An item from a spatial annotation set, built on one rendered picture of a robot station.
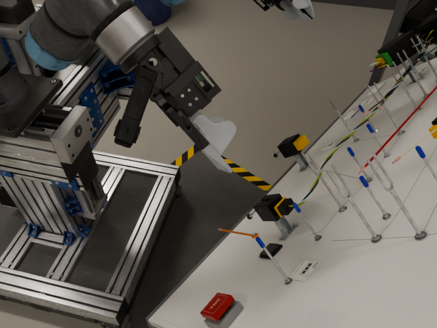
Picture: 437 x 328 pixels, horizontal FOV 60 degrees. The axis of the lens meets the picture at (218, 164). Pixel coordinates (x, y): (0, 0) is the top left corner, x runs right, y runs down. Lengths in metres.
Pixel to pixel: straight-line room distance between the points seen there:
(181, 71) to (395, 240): 0.40
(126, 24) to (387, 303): 0.48
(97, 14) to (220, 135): 0.22
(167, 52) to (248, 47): 2.98
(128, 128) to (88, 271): 1.35
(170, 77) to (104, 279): 1.35
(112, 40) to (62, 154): 0.57
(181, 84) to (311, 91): 2.55
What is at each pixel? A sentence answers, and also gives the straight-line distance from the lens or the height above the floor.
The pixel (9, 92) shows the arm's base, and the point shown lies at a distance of 1.06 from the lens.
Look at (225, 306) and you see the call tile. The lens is 0.69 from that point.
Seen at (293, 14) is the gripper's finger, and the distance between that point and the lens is 1.04.
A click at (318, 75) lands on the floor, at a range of 3.23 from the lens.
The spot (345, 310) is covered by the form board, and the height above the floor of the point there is 1.26.
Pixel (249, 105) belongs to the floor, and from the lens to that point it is 2.83.
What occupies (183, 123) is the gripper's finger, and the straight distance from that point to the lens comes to 0.51.
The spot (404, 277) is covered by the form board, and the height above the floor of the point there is 1.30.
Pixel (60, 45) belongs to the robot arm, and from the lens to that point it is 0.61.
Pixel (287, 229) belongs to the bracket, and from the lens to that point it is 0.84.
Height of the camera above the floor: 1.76
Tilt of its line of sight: 48 degrees down
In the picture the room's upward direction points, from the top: straight up
